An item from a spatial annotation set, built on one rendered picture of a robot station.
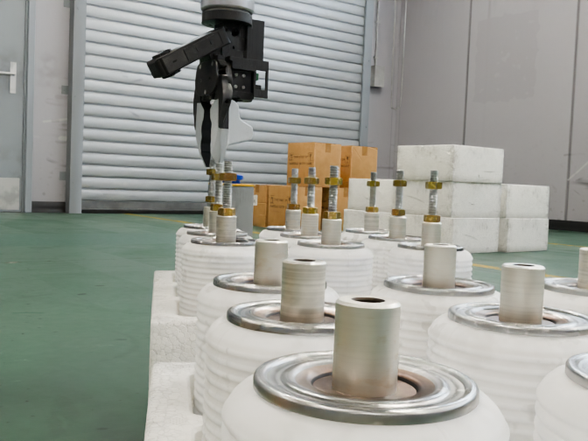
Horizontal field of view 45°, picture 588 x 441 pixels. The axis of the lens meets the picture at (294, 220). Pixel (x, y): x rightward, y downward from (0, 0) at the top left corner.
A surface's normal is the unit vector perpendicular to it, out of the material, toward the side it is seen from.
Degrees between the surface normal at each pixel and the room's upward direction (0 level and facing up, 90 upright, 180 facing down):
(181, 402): 0
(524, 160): 90
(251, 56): 90
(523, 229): 90
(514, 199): 90
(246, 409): 43
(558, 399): 57
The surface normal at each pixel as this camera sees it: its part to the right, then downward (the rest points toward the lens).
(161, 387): 0.04, -1.00
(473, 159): 0.60, 0.07
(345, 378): -0.63, 0.01
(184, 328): 0.18, 0.06
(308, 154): -0.79, 0.00
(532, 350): -0.12, -0.50
